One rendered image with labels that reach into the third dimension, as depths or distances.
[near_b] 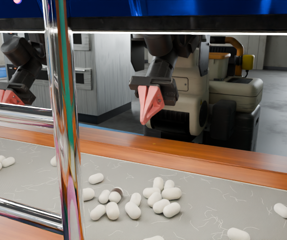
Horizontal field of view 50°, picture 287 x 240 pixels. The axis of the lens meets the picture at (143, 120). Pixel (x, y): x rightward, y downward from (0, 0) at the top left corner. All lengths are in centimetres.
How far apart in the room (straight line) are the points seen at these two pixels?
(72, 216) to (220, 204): 32
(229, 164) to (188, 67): 57
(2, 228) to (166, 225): 25
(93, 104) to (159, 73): 272
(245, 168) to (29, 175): 46
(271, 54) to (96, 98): 602
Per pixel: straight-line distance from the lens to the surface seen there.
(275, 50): 856
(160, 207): 54
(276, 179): 68
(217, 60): 142
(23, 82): 93
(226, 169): 68
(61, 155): 30
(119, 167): 70
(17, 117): 33
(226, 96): 138
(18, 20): 49
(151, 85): 65
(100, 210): 53
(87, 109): 344
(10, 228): 51
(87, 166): 72
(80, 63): 337
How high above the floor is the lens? 105
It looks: 17 degrees down
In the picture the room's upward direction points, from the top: straight up
